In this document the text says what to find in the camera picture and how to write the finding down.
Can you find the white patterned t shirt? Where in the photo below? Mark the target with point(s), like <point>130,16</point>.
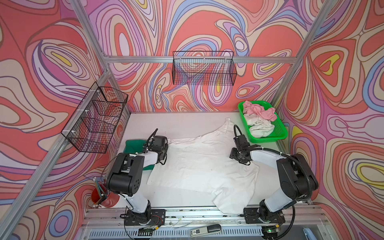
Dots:
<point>258,126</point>

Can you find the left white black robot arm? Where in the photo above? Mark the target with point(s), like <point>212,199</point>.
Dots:
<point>124,179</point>

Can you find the left black wire basket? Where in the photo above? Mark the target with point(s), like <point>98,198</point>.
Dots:
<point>92,125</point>

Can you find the folded green t shirt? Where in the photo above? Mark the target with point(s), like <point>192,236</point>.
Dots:
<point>137,147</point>

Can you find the grey black handheld device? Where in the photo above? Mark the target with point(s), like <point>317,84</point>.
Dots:
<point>206,230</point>

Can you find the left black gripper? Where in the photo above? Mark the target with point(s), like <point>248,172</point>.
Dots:
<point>166,146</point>

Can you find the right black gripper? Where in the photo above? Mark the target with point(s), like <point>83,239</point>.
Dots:
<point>233,155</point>

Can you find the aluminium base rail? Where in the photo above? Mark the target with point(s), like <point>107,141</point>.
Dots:
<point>193,216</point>

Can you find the green plastic basket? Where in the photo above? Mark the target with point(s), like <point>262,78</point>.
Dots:
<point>279,132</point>

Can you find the black wire basket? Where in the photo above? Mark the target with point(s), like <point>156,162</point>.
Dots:
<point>204,68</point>
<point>92,125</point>

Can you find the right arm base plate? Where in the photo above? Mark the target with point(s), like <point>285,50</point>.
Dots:
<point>263,216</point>

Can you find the back black wire basket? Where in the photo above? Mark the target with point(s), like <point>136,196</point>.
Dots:
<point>204,68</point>

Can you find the red pen cup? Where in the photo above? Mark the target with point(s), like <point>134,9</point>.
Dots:
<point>101,197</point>

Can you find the pink t shirt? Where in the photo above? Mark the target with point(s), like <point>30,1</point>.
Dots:
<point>260,111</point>

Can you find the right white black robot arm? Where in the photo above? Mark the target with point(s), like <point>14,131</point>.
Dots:
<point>297,181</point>

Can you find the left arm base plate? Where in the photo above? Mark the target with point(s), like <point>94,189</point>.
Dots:
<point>148,218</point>

